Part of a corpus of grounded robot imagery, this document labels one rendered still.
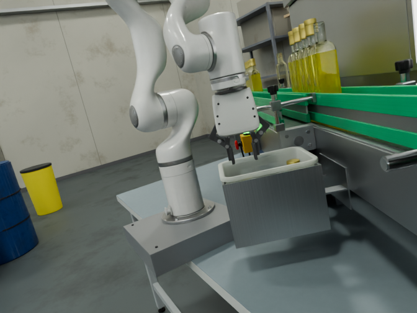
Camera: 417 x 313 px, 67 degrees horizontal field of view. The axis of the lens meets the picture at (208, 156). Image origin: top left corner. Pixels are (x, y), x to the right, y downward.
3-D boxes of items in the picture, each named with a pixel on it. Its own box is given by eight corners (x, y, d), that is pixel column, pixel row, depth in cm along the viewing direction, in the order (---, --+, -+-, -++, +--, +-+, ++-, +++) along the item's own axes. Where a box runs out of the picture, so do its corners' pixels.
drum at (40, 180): (66, 208, 455) (51, 164, 441) (33, 219, 439) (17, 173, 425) (65, 202, 493) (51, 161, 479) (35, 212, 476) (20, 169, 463)
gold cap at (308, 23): (320, 33, 88) (318, 17, 87) (308, 36, 88) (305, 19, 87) (316, 35, 91) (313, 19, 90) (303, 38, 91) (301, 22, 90)
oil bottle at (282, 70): (293, 100, 174) (285, 51, 168) (282, 102, 174) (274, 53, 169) (291, 99, 179) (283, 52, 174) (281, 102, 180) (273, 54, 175)
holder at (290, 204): (355, 224, 72) (346, 159, 69) (236, 248, 73) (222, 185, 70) (326, 199, 88) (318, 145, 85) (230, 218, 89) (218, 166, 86)
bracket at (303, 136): (318, 149, 87) (314, 124, 85) (283, 156, 87) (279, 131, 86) (313, 146, 90) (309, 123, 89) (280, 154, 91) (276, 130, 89)
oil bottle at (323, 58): (345, 118, 86) (336, 37, 81) (325, 123, 86) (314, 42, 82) (337, 117, 91) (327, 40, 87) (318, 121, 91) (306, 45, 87)
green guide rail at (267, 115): (285, 127, 90) (280, 99, 89) (282, 128, 90) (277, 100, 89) (233, 103, 261) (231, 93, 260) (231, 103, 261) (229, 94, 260)
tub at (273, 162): (327, 195, 70) (321, 158, 68) (228, 217, 71) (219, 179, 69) (303, 175, 87) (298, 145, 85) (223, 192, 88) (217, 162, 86)
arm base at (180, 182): (170, 229, 99) (156, 172, 96) (156, 215, 116) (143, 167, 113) (224, 209, 106) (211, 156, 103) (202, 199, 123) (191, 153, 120)
